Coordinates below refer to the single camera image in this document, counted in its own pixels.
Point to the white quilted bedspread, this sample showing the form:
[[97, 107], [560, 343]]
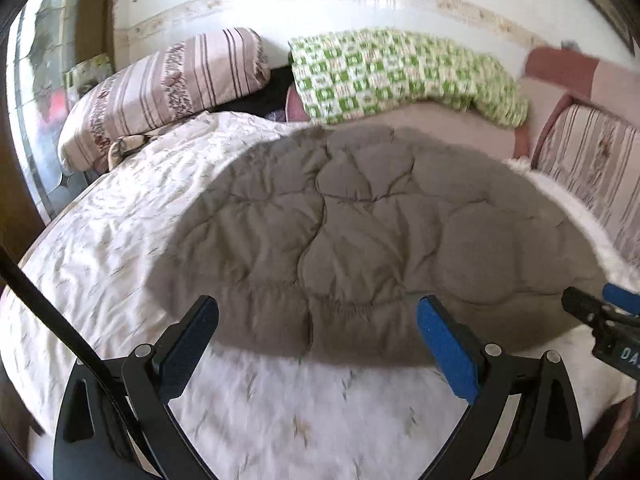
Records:
[[125, 240]]

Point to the brown wooden door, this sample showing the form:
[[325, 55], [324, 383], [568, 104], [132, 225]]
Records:
[[15, 210]]

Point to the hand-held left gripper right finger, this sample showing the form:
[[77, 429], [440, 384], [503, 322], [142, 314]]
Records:
[[447, 350]]

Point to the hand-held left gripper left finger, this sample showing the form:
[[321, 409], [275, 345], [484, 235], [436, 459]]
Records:
[[187, 345]]

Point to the striped floral pillow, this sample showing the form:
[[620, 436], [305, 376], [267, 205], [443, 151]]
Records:
[[165, 85]]

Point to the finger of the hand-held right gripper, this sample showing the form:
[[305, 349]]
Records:
[[582, 305], [622, 296]]

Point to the green floral box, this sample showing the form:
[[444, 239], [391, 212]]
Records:
[[90, 72]]

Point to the green checkered pillow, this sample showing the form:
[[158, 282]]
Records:
[[390, 70]]

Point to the striped floral cushion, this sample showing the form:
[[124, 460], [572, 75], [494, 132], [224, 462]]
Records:
[[595, 160]]

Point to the grey-brown quilted hooded jacket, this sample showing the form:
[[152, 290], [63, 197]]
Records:
[[375, 240]]

